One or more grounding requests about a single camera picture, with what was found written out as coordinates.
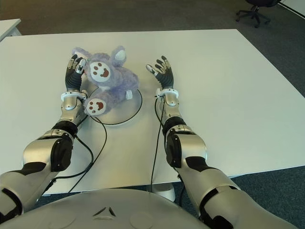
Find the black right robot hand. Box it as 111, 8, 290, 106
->
145, 55, 175, 90

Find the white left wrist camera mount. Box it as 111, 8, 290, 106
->
61, 90, 88, 101

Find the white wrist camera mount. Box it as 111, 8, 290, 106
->
154, 88, 179, 98
61, 90, 88, 101

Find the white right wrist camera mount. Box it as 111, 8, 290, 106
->
154, 88, 179, 98

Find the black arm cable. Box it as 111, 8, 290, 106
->
150, 95, 165, 193
49, 95, 107, 193

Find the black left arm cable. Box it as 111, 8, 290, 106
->
49, 95, 107, 193

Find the white plate with black rim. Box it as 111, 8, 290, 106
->
82, 84, 143, 126

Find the purple bunny plush doll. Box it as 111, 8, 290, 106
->
71, 45, 140, 117

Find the grey robot torso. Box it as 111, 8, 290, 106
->
14, 188, 205, 229

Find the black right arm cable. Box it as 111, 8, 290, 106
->
150, 95, 165, 193

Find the black office chair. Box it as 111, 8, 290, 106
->
235, 0, 282, 29

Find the white side table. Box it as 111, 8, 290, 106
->
0, 18, 22, 42

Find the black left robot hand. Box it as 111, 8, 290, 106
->
64, 54, 87, 93

